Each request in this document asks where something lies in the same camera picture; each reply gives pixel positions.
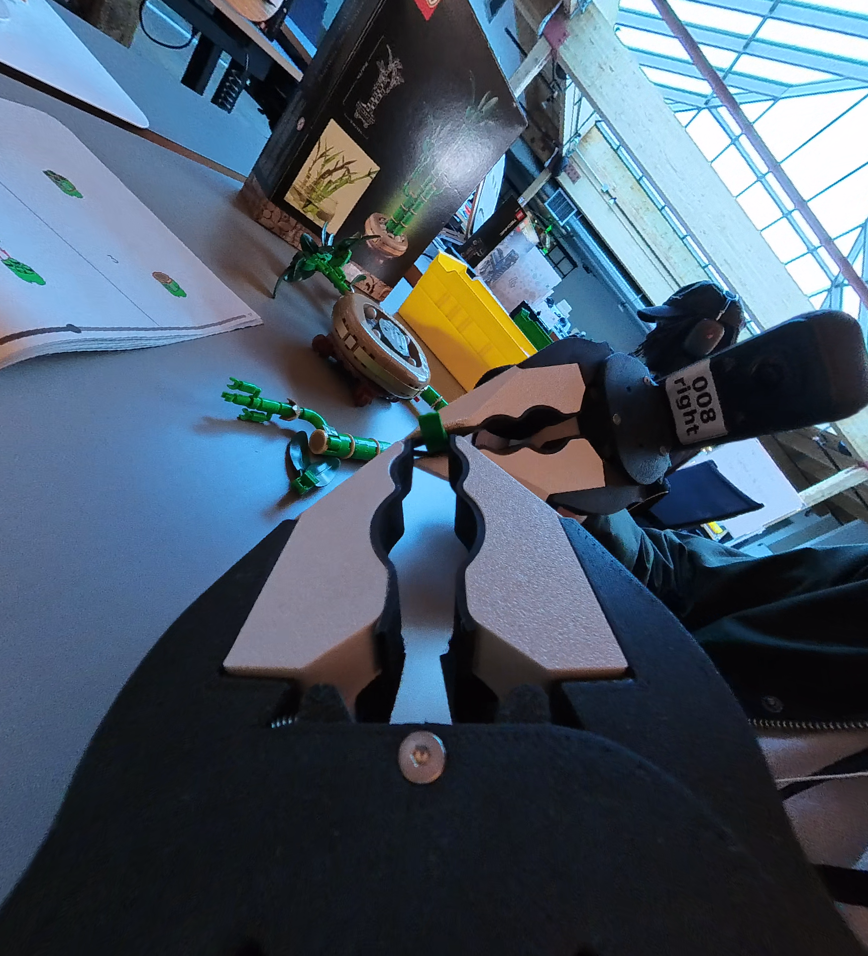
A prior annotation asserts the green toy bamboo stalk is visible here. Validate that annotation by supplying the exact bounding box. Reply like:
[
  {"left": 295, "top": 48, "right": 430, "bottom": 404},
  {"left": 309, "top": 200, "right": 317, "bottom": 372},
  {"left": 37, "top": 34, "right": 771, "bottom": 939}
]
[{"left": 221, "top": 377, "right": 392, "bottom": 462}]

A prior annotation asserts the dark green toy leaf pair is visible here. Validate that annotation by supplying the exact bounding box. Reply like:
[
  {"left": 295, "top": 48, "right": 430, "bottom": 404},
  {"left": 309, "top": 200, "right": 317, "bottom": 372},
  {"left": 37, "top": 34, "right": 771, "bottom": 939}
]
[{"left": 287, "top": 432, "right": 343, "bottom": 497}]

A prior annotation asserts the grey desk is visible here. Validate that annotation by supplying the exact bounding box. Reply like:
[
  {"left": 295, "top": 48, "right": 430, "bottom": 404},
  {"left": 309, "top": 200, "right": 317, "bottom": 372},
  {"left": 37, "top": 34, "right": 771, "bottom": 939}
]
[{"left": 0, "top": 52, "right": 480, "bottom": 935}]

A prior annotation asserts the person's torso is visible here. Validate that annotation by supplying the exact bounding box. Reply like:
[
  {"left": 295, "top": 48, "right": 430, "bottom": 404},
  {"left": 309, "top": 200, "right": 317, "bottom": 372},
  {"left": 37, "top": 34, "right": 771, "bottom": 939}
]
[{"left": 748, "top": 717, "right": 868, "bottom": 956}]

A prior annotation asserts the thin white cable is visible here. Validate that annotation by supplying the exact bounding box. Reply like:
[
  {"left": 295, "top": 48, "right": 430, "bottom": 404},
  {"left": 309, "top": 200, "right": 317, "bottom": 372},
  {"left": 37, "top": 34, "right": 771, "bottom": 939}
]
[{"left": 777, "top": 672, "right": 868, "bottom": 787}]

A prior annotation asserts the black toy set box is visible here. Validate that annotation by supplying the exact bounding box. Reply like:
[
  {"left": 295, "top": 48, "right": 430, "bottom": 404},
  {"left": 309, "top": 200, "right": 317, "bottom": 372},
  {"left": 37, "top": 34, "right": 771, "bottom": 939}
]
[{"left": 236, "top": 0, "right": 528, "bottom": 300}]

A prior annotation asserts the green plastic bin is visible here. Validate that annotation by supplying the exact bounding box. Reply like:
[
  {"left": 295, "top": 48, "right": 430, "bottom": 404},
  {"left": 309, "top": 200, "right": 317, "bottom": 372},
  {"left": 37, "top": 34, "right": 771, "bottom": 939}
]
[{"left": 510, "top": 301, "right": 558, "bottom": 351}]

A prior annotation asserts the leafy green toy stem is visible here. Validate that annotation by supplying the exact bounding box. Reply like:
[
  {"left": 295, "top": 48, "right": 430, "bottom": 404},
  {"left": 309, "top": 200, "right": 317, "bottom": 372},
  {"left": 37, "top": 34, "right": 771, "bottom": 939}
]
[{"left": 273, "top": 224, "right": 379, "bottom": 298}]

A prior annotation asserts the person's right forearm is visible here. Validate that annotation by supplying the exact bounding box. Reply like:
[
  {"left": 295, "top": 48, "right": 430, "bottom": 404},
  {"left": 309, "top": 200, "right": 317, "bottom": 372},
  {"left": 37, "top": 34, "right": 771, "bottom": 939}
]
[{"left": 582, "top": 508, "right": 868, "bottom": 721}]

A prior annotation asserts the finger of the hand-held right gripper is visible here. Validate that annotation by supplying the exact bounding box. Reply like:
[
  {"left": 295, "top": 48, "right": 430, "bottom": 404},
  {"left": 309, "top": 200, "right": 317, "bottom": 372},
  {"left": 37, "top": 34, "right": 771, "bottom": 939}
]
[
  {"left": 471, "top": 437, "right": 607, "bottom": 503},
  {"left": 437, "top": 363, "right": 590, "bottom": 443}
]

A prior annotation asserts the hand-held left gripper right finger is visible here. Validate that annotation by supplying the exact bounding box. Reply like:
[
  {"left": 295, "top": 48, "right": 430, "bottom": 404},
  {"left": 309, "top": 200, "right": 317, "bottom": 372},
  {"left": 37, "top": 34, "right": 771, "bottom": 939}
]
[{"left": 443, "top": 438, "right": 629, "bottom": 724}]

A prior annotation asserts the yellow plastic bin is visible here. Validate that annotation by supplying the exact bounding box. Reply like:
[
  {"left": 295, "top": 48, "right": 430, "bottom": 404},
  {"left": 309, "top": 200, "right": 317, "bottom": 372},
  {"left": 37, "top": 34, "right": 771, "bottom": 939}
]
[{"left": 397, "top": 251, "right": 540, "bottom": 393}]

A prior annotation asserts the black printed box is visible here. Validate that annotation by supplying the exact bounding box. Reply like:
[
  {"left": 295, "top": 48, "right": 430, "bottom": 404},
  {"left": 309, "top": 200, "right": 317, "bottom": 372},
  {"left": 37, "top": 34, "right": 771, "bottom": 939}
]
[{"left": 455, "top": 196, "right": 528, "bottom": 266}]

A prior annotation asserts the open instruction booklet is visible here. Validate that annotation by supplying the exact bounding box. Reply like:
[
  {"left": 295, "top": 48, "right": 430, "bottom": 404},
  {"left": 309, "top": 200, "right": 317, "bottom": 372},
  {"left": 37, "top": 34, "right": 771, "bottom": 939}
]
[{"left": 0, "top": 82, "right": 263, "bottom": 389}]

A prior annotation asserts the white stand base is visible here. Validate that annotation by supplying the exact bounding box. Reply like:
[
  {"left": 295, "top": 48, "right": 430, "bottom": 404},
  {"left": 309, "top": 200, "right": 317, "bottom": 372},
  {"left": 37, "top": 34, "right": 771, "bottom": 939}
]
[{"left": 0, "top": 0, "right": 150, "bottom": 129}]

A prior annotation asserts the black strap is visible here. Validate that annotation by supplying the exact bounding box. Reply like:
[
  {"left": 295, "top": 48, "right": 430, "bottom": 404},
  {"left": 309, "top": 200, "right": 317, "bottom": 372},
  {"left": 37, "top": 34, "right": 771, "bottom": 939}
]
[{"left": 807, "top": 862, "right": 868, "bottom": 916}]

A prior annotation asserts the black power strip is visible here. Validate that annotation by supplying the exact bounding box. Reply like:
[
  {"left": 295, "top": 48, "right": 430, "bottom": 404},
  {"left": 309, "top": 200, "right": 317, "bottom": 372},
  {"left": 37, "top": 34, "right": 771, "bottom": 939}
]
[{"left": 210, "top": 56, "right": 250, "bottom": 113}]

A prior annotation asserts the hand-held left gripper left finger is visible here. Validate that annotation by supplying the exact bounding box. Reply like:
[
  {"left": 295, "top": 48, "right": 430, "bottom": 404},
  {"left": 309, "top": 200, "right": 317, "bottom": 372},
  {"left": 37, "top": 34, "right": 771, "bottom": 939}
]
[{"left": 221, "top": 441, "right": 416, "bottom": 724}]

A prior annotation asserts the tan toy plant pot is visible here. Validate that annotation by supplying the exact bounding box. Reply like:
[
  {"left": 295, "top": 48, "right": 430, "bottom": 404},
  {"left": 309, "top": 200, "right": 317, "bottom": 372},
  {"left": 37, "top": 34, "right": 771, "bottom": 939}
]
[{"left": 313, "top": 293, "right": 433, "bottom": 408}]

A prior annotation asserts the blue chair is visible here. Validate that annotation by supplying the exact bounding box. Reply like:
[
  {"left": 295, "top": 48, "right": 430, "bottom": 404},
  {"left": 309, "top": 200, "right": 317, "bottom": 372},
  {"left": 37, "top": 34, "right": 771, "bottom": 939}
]
[{"left": 643, "top": 459, "right": 765, "bottom": 531}]

